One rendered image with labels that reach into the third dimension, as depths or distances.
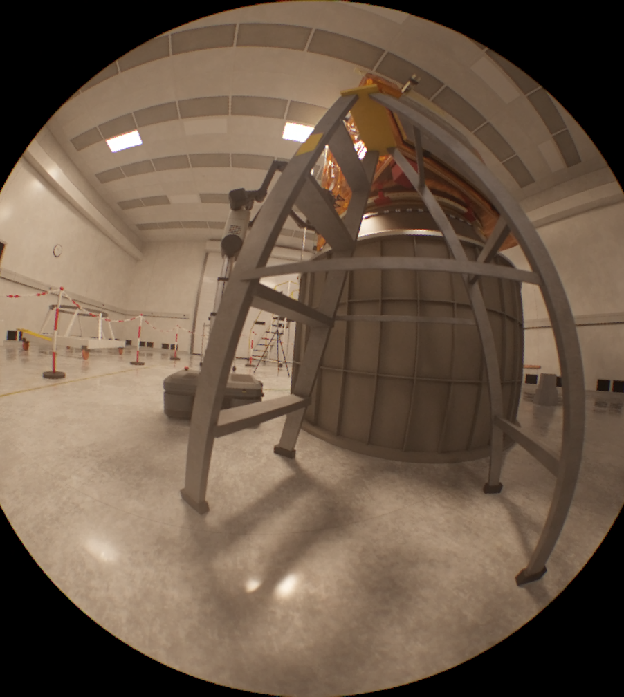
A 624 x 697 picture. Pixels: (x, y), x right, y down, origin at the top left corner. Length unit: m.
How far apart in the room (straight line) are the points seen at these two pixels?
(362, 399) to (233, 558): 0.91
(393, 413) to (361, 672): 1.02
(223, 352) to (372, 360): 0.81
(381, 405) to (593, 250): 6.41
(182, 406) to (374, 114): 1.78
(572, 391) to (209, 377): 0.67
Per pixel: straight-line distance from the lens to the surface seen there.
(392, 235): 1.20
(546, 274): 0.42
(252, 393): 1.29
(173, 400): 1.35
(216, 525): 0.65
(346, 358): 1.15
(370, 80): 2.92
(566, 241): 6.84
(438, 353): 1.07
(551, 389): 3.61
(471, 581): 0.64
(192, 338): 9.37
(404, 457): 1.06
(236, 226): 1.66
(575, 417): 0.44
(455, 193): 1.88
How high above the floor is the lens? 0.48
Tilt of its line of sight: 1 degrees up
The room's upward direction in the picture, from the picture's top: 5 degrees clockwise
